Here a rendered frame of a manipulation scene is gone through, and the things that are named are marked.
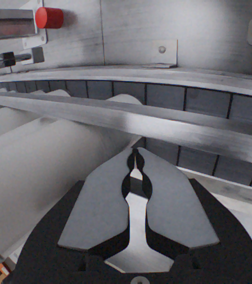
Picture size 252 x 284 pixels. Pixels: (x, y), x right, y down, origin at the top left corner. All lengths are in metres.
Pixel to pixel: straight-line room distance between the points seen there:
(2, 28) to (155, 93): 0.27
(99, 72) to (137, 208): 0.19
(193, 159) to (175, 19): 0.15
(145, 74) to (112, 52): 0.09
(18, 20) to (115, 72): 0.23
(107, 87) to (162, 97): 0.06
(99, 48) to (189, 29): 0.12
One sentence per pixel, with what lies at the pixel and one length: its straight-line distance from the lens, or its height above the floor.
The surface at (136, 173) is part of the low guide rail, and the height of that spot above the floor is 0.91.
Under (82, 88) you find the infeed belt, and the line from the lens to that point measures 0.22.
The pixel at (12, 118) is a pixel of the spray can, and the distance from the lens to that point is 0.19.
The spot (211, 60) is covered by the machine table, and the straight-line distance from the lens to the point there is 0.20.
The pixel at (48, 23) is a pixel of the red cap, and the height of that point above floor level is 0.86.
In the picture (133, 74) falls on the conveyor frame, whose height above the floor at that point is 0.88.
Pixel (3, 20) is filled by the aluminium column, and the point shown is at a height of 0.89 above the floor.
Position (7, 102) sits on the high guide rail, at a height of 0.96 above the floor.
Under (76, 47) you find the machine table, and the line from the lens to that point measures 0.29.
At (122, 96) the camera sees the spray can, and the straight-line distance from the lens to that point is 0.16.
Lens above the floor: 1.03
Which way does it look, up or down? 48 degrees down
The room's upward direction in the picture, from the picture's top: 130 degrees counter-clockwise
